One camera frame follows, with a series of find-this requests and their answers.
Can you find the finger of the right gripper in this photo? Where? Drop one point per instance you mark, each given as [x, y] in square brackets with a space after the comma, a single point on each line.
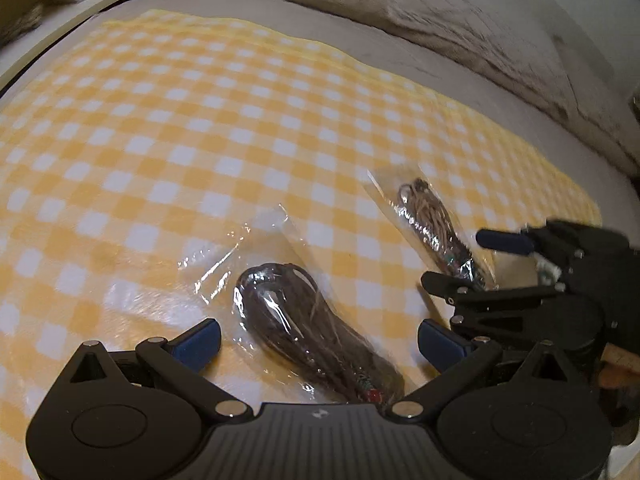
[521, 243]
[463, 293]

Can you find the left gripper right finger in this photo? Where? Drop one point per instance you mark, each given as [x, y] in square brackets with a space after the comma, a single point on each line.
[459, 362]

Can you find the beige quilted comforter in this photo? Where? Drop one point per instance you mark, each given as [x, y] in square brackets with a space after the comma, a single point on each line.
[490, 41]

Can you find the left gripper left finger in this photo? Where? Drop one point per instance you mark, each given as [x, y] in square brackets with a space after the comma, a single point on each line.
[179, 362]

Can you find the yellow white checkered blanket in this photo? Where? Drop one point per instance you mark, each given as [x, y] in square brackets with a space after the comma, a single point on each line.
[155, 137]

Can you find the beige folded mattress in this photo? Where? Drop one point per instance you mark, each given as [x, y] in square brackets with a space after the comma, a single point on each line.
[600, 117]

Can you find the bagged brown cord keychain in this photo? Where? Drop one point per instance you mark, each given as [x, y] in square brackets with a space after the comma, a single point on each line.
[410, 202]

